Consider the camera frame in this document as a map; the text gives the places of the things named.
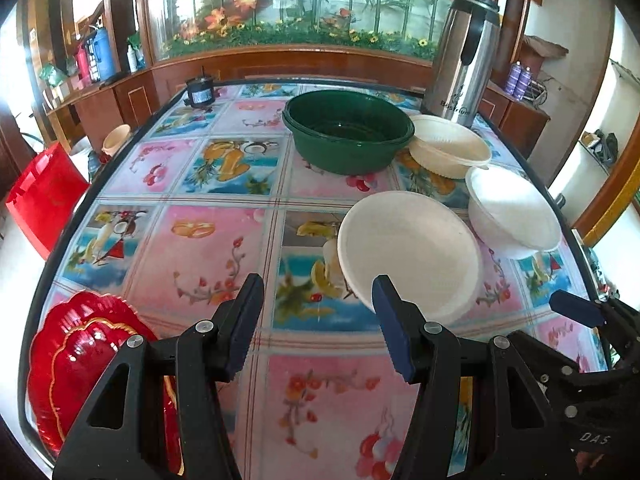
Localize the red scalloped plate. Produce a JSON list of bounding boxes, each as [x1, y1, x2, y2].
[[27, 290, 158, 456]]

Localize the white plastic bowl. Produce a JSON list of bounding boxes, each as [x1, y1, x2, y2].
[[465, 165, 562, 260]]

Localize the white round plate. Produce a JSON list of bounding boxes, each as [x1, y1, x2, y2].
[[337, 191, 483, 324]]

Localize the cream plastic bowl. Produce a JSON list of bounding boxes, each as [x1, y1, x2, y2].
[[408, 115, 491, 180]]

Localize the green plastic basin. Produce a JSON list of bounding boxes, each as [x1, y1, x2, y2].
[[282, 89, 414, 176]]

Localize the purple spray cans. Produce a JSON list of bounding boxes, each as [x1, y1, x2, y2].
[[504, 61, 532, 101]]

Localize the red paper bag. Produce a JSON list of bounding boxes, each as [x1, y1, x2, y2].
[[6, 142, 89, 260]]

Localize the stainless steel thermos jug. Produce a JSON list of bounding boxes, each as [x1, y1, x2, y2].
[[421, 0, 500, 127]]

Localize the colourful fruit print tablecloth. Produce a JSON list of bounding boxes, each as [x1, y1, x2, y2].
[[34, 82, 609, 480]]

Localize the beige bowl on stool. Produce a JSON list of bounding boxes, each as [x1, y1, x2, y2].
[[102, 124, 131, 157]]

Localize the small black jar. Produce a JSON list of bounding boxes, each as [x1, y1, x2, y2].
[[186, 75, 216, 108]]

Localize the pink bottle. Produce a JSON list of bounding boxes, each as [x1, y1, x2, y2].
[[75, 46, 91, 86]]

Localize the wooden cabinet with mural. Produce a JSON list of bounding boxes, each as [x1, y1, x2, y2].
[[15, 0, 541, 148]]

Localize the blue water bottle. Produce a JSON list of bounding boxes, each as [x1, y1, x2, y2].
[[92, 28, 116, 81]]

